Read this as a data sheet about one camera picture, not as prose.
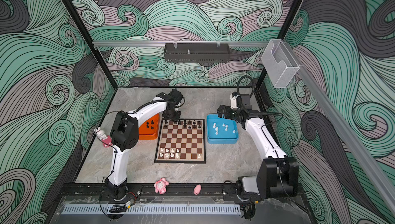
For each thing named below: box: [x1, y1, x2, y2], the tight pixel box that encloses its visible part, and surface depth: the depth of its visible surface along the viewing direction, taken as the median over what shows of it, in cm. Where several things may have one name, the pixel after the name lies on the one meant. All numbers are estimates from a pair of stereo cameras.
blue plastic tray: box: [206, 114, 239, 145], surface depth 97 cm
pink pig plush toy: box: [153, 177, 170, 195], surface depth 74 cm
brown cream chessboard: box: [153, 118, 207, 164], surface depth 91 cm
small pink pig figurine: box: [193, 183, 202, 196], surface depth 75 cm
